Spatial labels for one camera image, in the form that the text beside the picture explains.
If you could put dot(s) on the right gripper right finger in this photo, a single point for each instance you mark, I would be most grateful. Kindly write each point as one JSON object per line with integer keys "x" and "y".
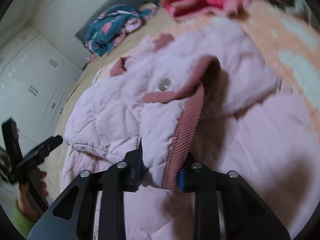
{"x": 226, "y": 205}

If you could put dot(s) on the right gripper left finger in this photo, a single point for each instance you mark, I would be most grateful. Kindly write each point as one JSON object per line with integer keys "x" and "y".
{"x": 90, "y": 197}

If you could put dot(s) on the pink quilted jacket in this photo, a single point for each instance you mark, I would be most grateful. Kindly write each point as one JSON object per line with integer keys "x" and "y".
{"x": 208, "y": 92}

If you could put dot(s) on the green sleeve forearm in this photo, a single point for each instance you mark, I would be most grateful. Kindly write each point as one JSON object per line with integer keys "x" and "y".
{"x": 21, "y": 223}

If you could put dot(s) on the left hand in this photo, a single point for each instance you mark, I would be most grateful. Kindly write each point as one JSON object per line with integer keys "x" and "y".
{"x": 32, "y": 195}

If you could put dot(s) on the white wardrobe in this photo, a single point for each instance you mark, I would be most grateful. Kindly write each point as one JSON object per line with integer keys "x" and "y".
{"x": 36, "y": 80}

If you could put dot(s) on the blue flamingo print quilt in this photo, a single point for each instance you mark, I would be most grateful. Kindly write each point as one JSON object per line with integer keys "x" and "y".
{"x": 110, "y": 28}

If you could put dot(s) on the peach white checked blanket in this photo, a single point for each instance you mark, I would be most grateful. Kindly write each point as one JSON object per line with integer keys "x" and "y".
{"x": 288, "y": 45}

